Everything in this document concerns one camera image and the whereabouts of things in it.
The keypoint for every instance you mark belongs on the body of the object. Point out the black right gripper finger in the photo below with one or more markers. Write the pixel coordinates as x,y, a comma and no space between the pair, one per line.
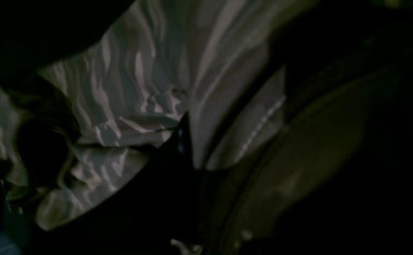
158,205

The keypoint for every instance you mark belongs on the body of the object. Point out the camouflage t-shirt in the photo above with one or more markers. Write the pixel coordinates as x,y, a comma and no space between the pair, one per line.
292,107

